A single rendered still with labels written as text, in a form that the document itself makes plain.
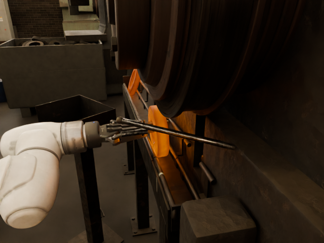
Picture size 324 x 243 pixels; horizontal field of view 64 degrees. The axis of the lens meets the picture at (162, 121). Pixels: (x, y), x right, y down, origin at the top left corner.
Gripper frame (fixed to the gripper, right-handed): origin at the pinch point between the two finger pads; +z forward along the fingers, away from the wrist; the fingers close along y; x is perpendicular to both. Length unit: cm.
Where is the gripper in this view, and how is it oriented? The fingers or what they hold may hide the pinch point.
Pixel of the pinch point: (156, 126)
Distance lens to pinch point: 76.5
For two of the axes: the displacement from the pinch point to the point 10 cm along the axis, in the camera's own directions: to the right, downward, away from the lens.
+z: 9.8, -1.3, 1.8
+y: 2.1, 3.9, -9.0
